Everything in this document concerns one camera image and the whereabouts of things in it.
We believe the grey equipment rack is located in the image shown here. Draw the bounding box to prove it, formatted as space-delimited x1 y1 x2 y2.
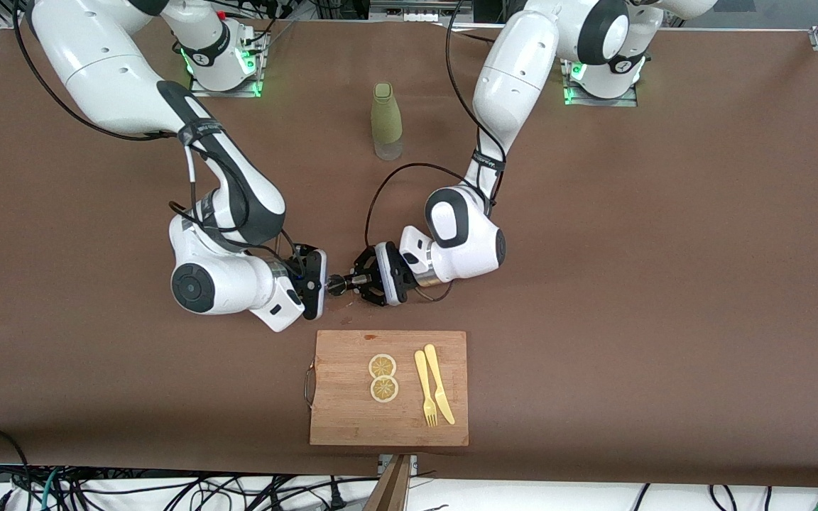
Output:
370 0 474 22

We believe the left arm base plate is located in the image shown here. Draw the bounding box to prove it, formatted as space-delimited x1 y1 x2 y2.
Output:
562 60 638 107

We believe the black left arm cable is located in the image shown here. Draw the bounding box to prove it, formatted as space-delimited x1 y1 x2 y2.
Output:
364 0 509 246

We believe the aluminium profile post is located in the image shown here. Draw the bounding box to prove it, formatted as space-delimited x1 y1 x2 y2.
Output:
363 454 418 511

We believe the yellow plastic knife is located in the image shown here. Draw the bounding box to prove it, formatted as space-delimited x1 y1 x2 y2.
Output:
424 344 456 426

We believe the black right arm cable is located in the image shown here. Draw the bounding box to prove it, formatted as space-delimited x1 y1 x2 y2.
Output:
13 0 303 278

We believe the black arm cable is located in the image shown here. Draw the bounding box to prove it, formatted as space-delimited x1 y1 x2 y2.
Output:
364 0 509 246
13 0 303 278

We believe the bamboo cutting board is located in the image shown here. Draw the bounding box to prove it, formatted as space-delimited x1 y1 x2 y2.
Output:
304 330 470 448

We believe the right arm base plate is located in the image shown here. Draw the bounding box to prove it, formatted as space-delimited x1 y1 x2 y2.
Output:
187 32 268 99

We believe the green sleeved glass bottle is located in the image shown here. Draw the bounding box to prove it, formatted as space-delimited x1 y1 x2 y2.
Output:
371 82 404 161

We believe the yellow plastic fork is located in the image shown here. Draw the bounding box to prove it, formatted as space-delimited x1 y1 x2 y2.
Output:
414 349 439 428

